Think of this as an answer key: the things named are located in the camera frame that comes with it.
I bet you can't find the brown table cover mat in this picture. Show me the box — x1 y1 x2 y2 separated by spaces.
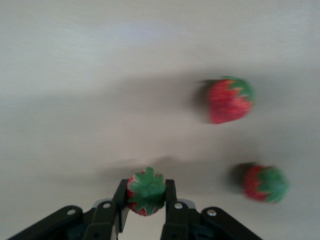
0 0 320 240

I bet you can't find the red toy strawberry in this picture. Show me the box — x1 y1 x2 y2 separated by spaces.
242 164 291 205
206 76 256 125
126 166 167 217

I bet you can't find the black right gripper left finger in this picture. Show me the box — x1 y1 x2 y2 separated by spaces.
83 178 131 240

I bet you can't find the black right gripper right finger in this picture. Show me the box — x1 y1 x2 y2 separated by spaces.
160 179 201 240

